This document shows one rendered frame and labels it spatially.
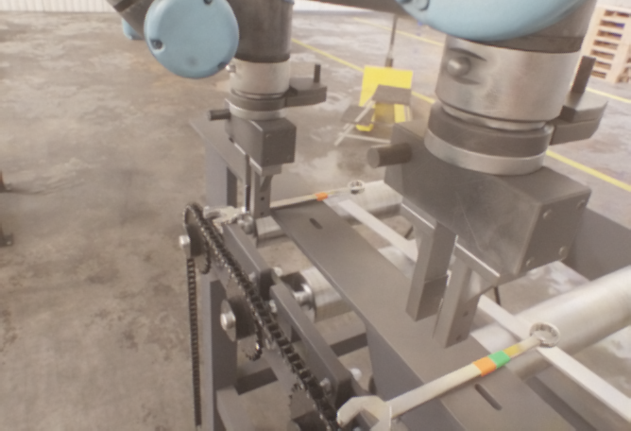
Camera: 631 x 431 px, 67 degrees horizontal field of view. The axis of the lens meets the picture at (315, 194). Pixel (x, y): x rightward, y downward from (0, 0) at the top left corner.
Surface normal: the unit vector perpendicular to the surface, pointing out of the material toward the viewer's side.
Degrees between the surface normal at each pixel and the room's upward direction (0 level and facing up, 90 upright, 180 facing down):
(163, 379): 0
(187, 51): 90
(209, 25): 90
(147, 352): 0
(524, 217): 90
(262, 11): 86
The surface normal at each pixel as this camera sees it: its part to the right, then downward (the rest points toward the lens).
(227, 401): 0.08, -0.88
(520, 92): -0.05, 0.47
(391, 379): -0.87, 0.17
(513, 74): -0.32, 0.42
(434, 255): 0.49, 0.44
